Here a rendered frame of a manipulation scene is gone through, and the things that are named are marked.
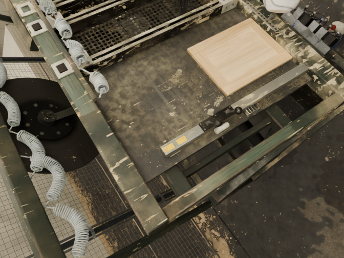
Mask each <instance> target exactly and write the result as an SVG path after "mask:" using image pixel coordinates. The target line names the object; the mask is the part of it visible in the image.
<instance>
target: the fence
mask: <svg viewBox="0 0 344 258"><path fill-rule="evenodd" d="M308 70H309V68H308V67H307V66H306V65H305V64H304V63H301V64H300V65H298V66H296V67H295V68H293V69H291V70H290V71H288V72H286V73H285V74H283V75H281V76H280V77H278V78H276V79H275V80H273V81H271V82H269V83H268V84H266V85H264V86H263V87H261V88H259V89H258V90H256V91H254V92H252V93H251V94H249V95H247V96H246V97H244V98H242V99H241V100H239V101H237V102H236V103H234V104H232V105H231V106H232V108H233V109H235V108H236V107H237V106H240V107H241V108H242V110H244V109H245V108H247V107H248V106H250V105H252V104H253V103H258V102H259V101H261V100H262V99H264V98H266V97H267V96H269V95H271V94H272V93H274V92H276V91H277V90H279V89H281V88H282V87H284V86H285V85H287V84H289V83H290V82H292V81H294V80H295V79H297V78H299V77H300V76H302V75H304V74H305V73H306V72H307V71H308ZM236 115H237V114H236V113H235V114H233V115H232V116H230V117H228V118H227V119H225V120H223V121H222V124H223V123H225V122H226V121H228V120H229V119H231V118H233V117H234V116H236ZM215 128H216V126H214V127H212V128H210V129H209V130H207V131H205V132H204V131H203V130H202V129H201V128H200V126H199V125H197V126H195V127H193V128H192V129H190V130H188V131H186V132H185V133H183V134H181V135H180V136H178V137H177V138H175V139H173V140H172V141H170V142H168V143H166V144H165V145H163V146H161V147H160V151H161V152H162V154H163V155H164V156H165V158H167V157H169V156H171V155H172V154H174V153H175V152H177V151H179V150H180V149H182V148H184V147H185V146H187V145H189V144H190V143H192V142H194V141H195V140H197V139H199V138H200V137H202V136H204V135H205V134H207V133H208V132H210V131H211V130H213V129H215ZM182 136H185V137H186V139H187V141H185V142H184V143H182V144H180V145H178V143H177V142H176V140H177V139H179V138H181V137H182ZM170 143H173V145H174V146H175V148H174V149H172V150H170V151H169V152H167V153H166V151H165V150H164V147H165V146H167V145H169V144H170Z"/></svg>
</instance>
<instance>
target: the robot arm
mask: <svg viewBox="0 0 344 258"><path fill-rule="evenodd" d="M299 1H300V0H263V3H264V6H265V8H266V9H267V10H268V11H269V12H275V13H288V12H290V11H292V10H294V9H295V8H296V6H297V5H298V4H299ZM176 3H177V6H178V7H179V8H180V15H183V14H185V10H186V7H187V6H188V5H187V4H189V3H190V0H176Z"/></svg>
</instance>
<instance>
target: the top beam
mask: <svg viewBox="0 0 344 258"><path fill-rule="evenodd" d="M10 1H11V3H12V5H13V6H14V8H15V10H16V11H17V13H18V15H19V16H20V18H21V20H22V21H23V23H24V25H25V26H26V28H27V30H28V32H29V33H30V35H31V37H32V38H33V40H34V42H35V44H36V45H37V47H38V49H39V50H40V52H41V54H42V56H43V57H44V59H45V61H46V63H47V64H48V66H49V68H50V69H51V71H52V73H53V74H54V76H55V78H56V80H57V81H58V83H59V85H60V86H61V88H62V90H63V92H64V93H65V95H66V97H67V98H68V100H69V102H70V104H71V105H72V107H73V109H74V111H75V112H76V114H77V116H78V117H79V119H80V121H81V122H82V124H83V126H84V128H85V129H86V131H87V133H88V134H89V136H90V138H91V139H92V141H93V143H94V144H95V146H96V148H97V149H98V151H99V153H100V155H101V156H102V158H103V160H104V162H105V163H106V165H107V167H108V168H109V170H110V172H111V174H112V175H113V177H114V179H115V180H116V182H117V184H118V186H119V187H120V189H121V191H122V192H123V194H124V196H125V197H126V199H127V201H128V203H129V204H130V206H131V208H132V210H133V211H134V213H135V215H136V216H137V218H138V220H139V222H140V223H141V225H142V227H143V228H144V230H145V232H146V234H147V235H148V236H151V235H152V234H154V233H155V232H157V231H158V230H159V229H161V228H162V227H164V226H165V225H167V224H168V218H167V216H166V214H165V213H164V211H163V210H162V208H161V206H160V205H159V203H158V202H157V200H156V198H155V197H154V195H153V194H152V192H151V190H150V189H149V187H148V186H147V184H146V183H145V181H144V180H143V178H142V176H141V175H140V173H139V172H138V170H137V169H136V167H135V165H134V164H133V162H132V160H131V159H130V157H129V156H128V154H127V152H126V151H125V149H124V148H123V146H122V144H121V143H120V141H119V140H118V138H117V137H116V135H115V133H114V132H113V130H112V129H111V127H110V125H109V124H108V122H107V121H106V119H105V117H104V116H103V114H102V113H101V111H100V109H99V108H98V106H97V105H96V103H95V102H93V101H92V99H91V97H90V96H89V94H88V93H87V91H86V89H85V88H84V86H83V85H82V83H81V82H80V80H79V78H78V77H77V75H76V74H75V72H74V73H72V74H70V75H67V76H65V77H63V78H61V79H58V77H57V75H56V74H55V72H54V70H53V68H52V67H51V65H52V64H54V63H56V62H58V61H60V60H63V59H65V56H64V54H63V53H62V51H61V49H60V48H59V46H58V45H57V43H56V41H55V40H54V38H53V37H52V35H51V33H50V32H49V31H46V32H44V33H42V34H39V35H36V36H33V34H32V33H31V31H30V29H29V28H28V26H27V24H28V23H31V22H33V21H35V20H38V19H41V18H40V16H39V15H38V13H37V12H36V13H34V14H31V15H28V16H25V17H22V16H21V14H20V12H19V11H18V9H17V7H16V6H17V5H20V4H23V3H25V2H28V1H30V0H10Z"/></svg>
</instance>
